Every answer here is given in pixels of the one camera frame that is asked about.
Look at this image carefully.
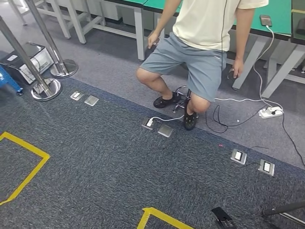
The person's left hand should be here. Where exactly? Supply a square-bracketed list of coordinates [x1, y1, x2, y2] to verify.
[232, 57, 246, 80]

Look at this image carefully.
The person's right hand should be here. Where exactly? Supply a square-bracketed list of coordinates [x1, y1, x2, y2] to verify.
[147, 31, 161, 50]

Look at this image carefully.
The black handheld controller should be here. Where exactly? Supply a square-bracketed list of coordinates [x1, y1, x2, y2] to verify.
[227, 68, 239, 81]

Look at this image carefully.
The white power strip lead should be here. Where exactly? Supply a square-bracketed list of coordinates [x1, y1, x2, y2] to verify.
[146, 96, 273, 128]

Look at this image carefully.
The dark smartphone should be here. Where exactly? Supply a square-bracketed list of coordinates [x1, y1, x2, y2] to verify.
[259, 14, 273, 28]

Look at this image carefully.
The white power strip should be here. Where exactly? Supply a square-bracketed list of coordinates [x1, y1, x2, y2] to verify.
[258, 105, 284, 120]

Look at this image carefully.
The person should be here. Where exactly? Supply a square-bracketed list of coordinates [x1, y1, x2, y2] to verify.
[136, 0, 270, 132]

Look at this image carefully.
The chrome base stool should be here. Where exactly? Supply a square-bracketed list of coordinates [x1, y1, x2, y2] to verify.
[172, 84, 200, 115]

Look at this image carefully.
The steel floor socket box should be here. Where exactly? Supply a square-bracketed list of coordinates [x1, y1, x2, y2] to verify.
[230, 148, 248, 166]
[141, 116, 156, 131]
[70, 91, 84, 102]
[258, 158, 276, 177]

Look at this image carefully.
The steel floor cover plate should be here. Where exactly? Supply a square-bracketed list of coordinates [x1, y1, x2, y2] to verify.
[157, 124, 174, 138]
[84, 95, 99, 107]

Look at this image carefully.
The black steel equipment case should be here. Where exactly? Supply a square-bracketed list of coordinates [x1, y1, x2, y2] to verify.
[0, 42, 56, 86]

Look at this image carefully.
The white charging cable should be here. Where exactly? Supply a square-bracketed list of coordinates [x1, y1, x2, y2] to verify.
[252, 24, 285, 110]

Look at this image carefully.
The black headset cable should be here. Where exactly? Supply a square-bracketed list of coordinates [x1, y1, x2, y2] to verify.
[220, 0, 227, 72]

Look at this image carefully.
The black floor cable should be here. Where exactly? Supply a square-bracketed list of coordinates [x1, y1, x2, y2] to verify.
[282, 113, 305, 169]
[205, 104, 268, 135]

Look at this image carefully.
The thin black cable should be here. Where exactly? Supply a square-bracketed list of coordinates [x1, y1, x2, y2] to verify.
[238, 145, 270, 168]

